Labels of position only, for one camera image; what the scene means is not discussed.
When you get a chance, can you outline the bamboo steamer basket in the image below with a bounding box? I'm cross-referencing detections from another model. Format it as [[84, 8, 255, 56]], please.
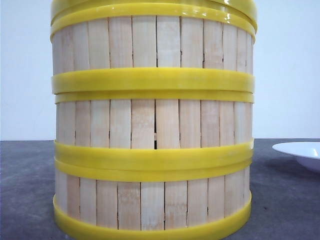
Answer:
[[56, 99, 253, 167], [50, 0, 257, 103], [53, 167, 252, 240]]

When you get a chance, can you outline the woven bamboo steamer lid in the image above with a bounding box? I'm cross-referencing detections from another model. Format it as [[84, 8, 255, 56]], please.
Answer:
[[49, 0, 258, 27]]

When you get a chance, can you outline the white plate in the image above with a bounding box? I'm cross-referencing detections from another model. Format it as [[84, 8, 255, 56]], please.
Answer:
[[272, 141, 320, 173]]

